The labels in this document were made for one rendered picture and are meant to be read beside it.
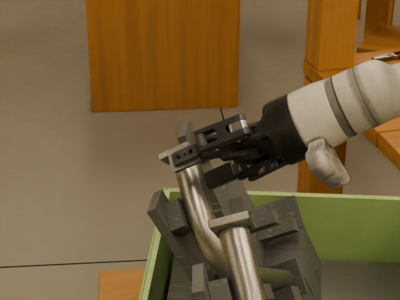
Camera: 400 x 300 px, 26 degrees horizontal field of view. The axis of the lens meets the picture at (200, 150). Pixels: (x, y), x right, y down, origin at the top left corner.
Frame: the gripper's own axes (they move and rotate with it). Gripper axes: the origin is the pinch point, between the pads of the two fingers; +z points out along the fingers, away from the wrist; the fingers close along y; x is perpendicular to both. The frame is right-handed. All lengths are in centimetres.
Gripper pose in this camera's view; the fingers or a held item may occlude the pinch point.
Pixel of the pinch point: (193, 171)
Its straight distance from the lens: 101.2
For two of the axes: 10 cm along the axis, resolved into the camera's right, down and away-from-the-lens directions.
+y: -4.4, -2.5, -8.6
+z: -8.6, 3.9, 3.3
